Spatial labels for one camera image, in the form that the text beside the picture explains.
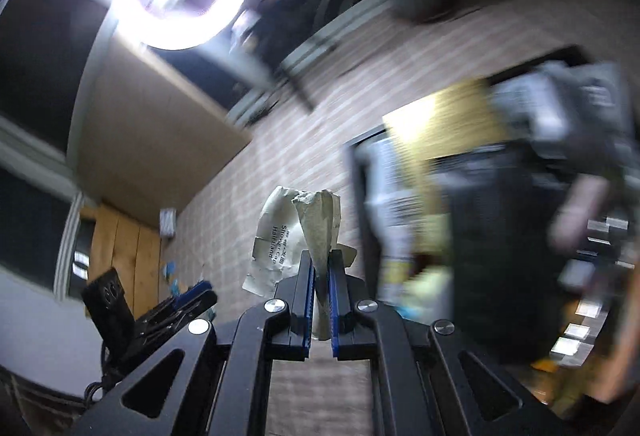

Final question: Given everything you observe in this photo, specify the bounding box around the beige paper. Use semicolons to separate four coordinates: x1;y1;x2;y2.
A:
242;185;357;341

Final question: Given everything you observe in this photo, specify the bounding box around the small blue packet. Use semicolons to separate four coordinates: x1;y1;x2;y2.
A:
162;261;181;297

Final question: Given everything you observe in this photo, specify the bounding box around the white blue small box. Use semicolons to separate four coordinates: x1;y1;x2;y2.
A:
158;208;177;239

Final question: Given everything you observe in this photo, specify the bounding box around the pine wood board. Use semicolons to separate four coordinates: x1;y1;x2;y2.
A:
80;204;160;319

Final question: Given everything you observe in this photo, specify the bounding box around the black box with circles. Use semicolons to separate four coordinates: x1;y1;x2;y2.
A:
81;268;134;357

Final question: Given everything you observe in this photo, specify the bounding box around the black storage bin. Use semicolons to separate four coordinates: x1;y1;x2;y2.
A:
358;47;639;366

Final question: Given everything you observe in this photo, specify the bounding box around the brown cardboard panel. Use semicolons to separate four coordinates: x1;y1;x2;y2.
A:
76;35;250;227

